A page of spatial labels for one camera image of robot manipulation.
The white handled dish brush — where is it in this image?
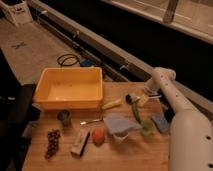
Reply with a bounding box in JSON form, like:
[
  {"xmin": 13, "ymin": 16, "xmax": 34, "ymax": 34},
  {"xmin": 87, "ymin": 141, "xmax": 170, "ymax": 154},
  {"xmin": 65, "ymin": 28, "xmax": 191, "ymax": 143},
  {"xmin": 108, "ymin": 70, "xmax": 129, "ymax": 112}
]
[{"xmin": 125, "ymin": 94, "xmax": 159, "ymax": 104}]

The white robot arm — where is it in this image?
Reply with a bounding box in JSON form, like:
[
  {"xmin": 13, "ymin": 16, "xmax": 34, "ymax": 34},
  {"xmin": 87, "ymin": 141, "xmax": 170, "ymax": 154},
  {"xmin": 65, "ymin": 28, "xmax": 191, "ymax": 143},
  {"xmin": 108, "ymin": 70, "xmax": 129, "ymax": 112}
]
[{"xmin": 143, "ymin": 67, "xmax": 213, "ymax": 171}]

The blue sponge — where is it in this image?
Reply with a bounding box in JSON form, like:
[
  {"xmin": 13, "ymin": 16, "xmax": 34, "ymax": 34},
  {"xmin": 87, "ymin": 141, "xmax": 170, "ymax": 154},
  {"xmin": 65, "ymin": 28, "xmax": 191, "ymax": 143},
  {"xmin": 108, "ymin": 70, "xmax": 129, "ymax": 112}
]
[{"xmin": 151, "ymin": 114, "xmax": 170, "ymax": 133}]

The blue cloth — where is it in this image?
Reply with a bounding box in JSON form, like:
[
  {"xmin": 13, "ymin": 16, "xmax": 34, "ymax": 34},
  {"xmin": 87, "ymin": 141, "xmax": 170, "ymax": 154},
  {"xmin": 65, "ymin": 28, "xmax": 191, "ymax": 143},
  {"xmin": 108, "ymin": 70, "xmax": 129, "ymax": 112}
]
[{"xmin": 103, "ymin": 114, "xmax": 142, "ymax": 134}]

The orange fruit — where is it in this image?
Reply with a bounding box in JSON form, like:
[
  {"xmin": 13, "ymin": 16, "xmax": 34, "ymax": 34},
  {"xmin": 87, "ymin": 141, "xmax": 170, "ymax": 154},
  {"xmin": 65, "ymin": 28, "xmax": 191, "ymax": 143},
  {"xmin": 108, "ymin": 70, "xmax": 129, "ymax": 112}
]
[{"xmin": 92, "ymin": 128, "xmax": 105, "ymax": 145}]

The yellow plastic tub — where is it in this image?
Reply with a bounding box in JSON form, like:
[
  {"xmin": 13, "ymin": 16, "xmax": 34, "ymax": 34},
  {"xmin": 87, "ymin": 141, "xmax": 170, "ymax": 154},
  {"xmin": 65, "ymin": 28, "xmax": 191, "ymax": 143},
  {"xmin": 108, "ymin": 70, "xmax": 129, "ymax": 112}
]
[{"xmin": 33, "ymin": 67, "xmax": 103, "ymax": 110}]

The blue object on floor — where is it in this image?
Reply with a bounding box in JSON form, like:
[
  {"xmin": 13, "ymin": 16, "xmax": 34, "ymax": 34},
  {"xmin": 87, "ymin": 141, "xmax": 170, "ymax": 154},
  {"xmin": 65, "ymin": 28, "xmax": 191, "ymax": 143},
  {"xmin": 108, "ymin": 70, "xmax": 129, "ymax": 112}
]
[{"xmin": 80, "ymin": 59, "xmax": 95, "ymax": 67}]

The white black eraser block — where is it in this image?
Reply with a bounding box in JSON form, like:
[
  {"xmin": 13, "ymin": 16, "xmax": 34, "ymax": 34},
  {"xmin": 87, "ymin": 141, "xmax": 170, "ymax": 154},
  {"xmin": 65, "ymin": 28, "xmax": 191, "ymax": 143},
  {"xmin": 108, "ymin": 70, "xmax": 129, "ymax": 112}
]
[{"xmin": 71, "ymin": 129, "xmax": 90, "ymax": 156}]

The small metal cup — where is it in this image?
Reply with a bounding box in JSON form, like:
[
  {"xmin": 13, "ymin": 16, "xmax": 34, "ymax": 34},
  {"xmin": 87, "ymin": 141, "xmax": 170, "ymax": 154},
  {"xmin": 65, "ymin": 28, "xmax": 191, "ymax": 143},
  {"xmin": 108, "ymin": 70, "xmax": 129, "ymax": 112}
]
[{"xmin": 57, "ymin": 110, "xmax": 71, "ymax": 127}]

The bunch of purple grapes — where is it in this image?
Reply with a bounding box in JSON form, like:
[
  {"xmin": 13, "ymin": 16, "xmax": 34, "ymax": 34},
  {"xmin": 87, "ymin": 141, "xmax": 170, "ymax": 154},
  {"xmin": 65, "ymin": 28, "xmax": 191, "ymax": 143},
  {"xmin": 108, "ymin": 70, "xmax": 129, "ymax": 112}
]
[{"xmin": 45, "ymin": 129, "xmax": 61, "ymax": 160}]

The black chair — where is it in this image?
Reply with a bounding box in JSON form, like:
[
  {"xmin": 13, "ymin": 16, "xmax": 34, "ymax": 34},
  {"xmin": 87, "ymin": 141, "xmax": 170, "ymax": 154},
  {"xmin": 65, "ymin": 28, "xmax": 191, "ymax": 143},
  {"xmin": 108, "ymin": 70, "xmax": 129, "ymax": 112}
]
[{"xmin": 0, "ymin": 48, "xmax": 36, "ymax": 171}]

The white storage box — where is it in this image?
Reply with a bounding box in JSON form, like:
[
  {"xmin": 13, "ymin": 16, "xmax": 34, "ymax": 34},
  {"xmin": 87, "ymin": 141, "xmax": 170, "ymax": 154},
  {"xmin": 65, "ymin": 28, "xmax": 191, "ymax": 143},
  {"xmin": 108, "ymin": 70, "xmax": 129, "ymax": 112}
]
[{"xmin": 0, "ymin": 0, "xmax": 33, "ymax": 27}]

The yellow handled knife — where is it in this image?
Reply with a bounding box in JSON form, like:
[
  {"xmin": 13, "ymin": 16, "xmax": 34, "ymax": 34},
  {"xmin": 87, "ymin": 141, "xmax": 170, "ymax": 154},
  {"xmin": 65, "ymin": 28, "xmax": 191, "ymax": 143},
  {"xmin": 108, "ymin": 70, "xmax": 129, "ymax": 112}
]
[{"xmin": 80, "ymin": 99, "xmax": 122, "ymax": 125}]

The black coiled cable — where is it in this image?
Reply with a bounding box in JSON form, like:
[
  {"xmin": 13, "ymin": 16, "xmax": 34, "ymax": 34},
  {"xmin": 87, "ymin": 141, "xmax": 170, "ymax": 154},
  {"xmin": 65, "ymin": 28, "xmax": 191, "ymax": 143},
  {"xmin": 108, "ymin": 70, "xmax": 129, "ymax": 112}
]
[{"xmin": 56, "ymin": 53, "xmax": 82, "ymax": 68}]

